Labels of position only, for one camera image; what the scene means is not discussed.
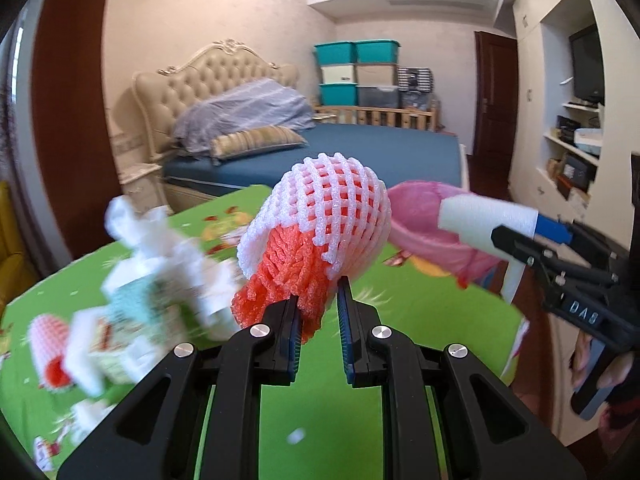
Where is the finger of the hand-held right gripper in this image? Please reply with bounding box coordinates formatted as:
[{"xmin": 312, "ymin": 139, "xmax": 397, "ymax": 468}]
[
  {"xmin": 536, "ymin": 214, "xmax": 632, "ymax": 261},
  {"xmin": 491, "ymin": 225, "xmax": 617, "ymax": 283}
]

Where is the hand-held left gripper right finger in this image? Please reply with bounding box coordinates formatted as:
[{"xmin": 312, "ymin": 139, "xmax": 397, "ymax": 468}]
[{"xmin": 337, "ymin": 277, "xmax": 586, "ymax": 480}]

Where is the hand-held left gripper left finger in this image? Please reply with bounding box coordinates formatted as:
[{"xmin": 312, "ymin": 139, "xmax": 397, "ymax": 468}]
[{"xmin": 56, "ymin": 296, "xmax": 301, "ymax": 480}]

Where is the white foam sheet roll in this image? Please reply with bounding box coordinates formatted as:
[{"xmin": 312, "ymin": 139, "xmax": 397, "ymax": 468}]
[{"xmin": 437, "ymin": 195, "xmax": 540, "ymax": 306}]

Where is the pink plastic bag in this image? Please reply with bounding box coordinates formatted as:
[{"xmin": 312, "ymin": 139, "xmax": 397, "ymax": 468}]
[{"xmin": 387, "ymin": 180, "xmax": 506, "ymax": 288}]

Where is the white and red foam net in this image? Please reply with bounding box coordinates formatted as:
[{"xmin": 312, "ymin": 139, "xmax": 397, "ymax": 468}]
[{"xmin": 231, "ymin": 152, "xmax": 392, "ymax": 345}]

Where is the printed cardboard box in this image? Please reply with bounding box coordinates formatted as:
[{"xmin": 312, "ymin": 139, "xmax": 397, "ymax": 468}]
[{"xmin": 85, "ymin": 265, "xmax": 183, "ymax": 386}]

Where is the person's right hand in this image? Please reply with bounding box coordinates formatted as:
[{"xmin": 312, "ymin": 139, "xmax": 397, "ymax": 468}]
[{"xmin": 574, "ymin": 332, "xmax": 640, "ymax": 456}]

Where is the black safe box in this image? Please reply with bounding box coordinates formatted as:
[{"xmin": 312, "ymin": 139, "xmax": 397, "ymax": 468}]
[{"xmin": 557, "ymin": 152, "xmax": 597, "ymax": 195}]

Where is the green printed tablecloth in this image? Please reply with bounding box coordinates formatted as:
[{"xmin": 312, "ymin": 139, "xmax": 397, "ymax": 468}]
[{"xmin": 0, "ymin": 185, "xmax": 531, "ymax": 480}]

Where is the white flat box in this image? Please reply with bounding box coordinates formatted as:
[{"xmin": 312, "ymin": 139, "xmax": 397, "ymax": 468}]
[{"xmin": 574, "ymin": 128, "xmax": 604, "ymax": 157}]

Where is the white built-in shelf unit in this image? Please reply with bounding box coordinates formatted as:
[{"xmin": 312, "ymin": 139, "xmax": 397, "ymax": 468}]
[{"xmin": 509, "ymin": 0, "xmax": 640, "ymax": 461}]

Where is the dark brown door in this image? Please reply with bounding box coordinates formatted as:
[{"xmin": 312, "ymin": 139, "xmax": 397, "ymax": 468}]
[{"xmin": 472, "ymin": 31, "xmax": 519, "ymax": 160}]

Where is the black television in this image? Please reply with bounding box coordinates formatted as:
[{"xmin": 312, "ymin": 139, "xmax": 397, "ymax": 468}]
[{"xmin": 569, "ymin": 24, "xmax": 606, "ymax": 105}]

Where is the bed with blue sheet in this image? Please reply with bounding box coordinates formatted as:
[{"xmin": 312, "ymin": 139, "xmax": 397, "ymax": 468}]
[{"xmin": 162, "ymin": 124, "xmax": 470, "ymax": 201}]

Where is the crumpled white foam wrap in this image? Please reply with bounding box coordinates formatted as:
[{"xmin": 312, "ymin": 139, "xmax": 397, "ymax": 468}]
[{"xmin": 104, "ymin": 195, "xmax": 243, "ymax": 338}]

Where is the striped pillow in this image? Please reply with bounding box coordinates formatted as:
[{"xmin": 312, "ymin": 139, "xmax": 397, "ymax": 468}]
[{"xmin": 210, "ymin": 126, "xmax": 308, "ymax": 162}]

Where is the white foam block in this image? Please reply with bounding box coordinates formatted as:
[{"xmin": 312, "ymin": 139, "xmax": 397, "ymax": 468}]
[{"xmin": 64, "ymin": 309, "xmax": 110, "ymax": 395}]

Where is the cream nightstand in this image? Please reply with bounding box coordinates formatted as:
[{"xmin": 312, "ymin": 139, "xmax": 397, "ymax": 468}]
[{"xmin": 120, "ymin": 160, "xmax": 165, "ymax": 207}]

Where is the stack of storage boxes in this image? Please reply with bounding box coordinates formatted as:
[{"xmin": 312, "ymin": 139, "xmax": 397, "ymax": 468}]
[{"xmin": 314, "ymin": 40, "xmax": 435, "ymax": 110}]

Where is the grey-blue duvet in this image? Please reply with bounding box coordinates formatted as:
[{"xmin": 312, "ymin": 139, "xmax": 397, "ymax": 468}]
[{"xmin": 172, "ymin": 78, "xmax": 317, "ymax": 153}]

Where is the pink and red foam net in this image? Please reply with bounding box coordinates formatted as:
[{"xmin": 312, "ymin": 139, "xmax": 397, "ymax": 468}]
[{"xmin": 27, "ymin": 312, "xmax": 76, "ymax": 393}]

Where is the beige tufted headboard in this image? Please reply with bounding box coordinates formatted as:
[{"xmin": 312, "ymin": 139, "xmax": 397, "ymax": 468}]
[{"xmin": 132, "ymin": 39, "xmax": 301, "ymax": 163}]

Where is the yellow armchair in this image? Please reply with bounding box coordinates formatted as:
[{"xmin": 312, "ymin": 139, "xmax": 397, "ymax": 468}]
[{"xmin": 0, "ymin": 182, "xmax": 40, "ymax": 307}]

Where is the brown wooden panel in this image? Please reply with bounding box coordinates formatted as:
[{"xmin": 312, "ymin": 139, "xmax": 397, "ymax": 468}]
[{"xmin": 31, "ymin": 0, "xmax": 118, "ymax": 262}]

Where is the wooden crib rail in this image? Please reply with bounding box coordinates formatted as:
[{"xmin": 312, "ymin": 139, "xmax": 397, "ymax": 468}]
[{"xmin": 312, "ymin": 102, "xmax": 446, "ymax": 132}]

